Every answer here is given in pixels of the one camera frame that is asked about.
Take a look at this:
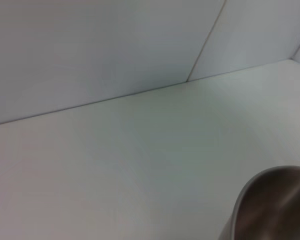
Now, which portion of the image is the stainless steel mixing bowl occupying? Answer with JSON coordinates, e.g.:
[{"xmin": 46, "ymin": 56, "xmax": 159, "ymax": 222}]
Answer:
[{"xmin": 218, "ymin": 165, "xmax": 300, "ymax": 240}]

